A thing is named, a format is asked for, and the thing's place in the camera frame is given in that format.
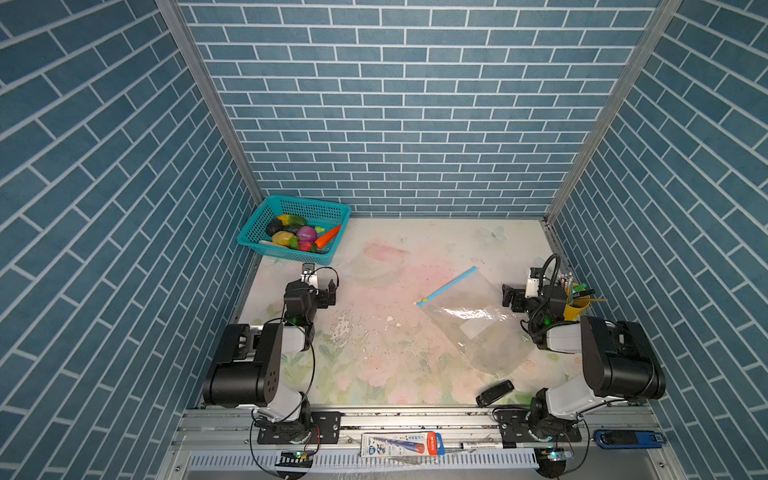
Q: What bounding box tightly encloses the purple toy onion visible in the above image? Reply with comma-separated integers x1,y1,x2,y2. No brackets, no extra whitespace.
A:
295,225,317,243

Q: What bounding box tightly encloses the clear zip top bag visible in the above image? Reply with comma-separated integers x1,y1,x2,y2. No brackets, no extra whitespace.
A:
417,267,535,377

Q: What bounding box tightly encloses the teal plastic basket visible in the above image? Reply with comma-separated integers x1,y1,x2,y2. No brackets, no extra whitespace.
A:
237,195,351,266

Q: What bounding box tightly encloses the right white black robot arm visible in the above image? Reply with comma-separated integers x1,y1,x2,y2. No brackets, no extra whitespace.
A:
492,284,666,447

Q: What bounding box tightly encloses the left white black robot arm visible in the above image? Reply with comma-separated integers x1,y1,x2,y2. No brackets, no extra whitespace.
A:
202,280,341,445

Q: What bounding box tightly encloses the yellow pencil cup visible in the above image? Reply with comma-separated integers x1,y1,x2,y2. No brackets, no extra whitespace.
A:
557,274,603,321

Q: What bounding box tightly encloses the orange toy carrot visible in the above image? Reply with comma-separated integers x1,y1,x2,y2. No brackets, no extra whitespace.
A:
314,226,341,250

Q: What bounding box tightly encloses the yellow toy lemon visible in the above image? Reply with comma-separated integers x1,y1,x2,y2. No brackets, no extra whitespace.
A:
271,231,298,248

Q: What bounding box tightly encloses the dark toy avocado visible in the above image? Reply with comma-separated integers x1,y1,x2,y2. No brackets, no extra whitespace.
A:
265,218,284,237

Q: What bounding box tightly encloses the green yellow toy corn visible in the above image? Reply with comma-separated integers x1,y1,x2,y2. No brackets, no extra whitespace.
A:
277,214,307,227

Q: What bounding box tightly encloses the black remote control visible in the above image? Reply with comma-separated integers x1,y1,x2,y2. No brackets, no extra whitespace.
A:
476,380,514,408

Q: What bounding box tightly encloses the blue black handheld tool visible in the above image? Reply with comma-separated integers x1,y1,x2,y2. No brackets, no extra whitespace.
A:
594,429,666,450

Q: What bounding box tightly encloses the red white blue package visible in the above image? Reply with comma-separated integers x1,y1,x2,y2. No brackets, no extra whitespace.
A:
360,431,446,458

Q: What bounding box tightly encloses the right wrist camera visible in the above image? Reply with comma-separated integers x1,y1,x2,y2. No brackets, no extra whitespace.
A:
525,267,543,298

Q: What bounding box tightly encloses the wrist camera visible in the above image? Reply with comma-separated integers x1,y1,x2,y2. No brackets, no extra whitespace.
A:
301,262,318,287
525,267,543,298

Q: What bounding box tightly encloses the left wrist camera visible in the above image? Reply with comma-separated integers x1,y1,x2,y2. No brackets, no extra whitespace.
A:
301,262,318,287

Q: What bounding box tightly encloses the aluminium mounting rail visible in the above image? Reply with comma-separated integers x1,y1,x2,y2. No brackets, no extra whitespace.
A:
158,405,684,479

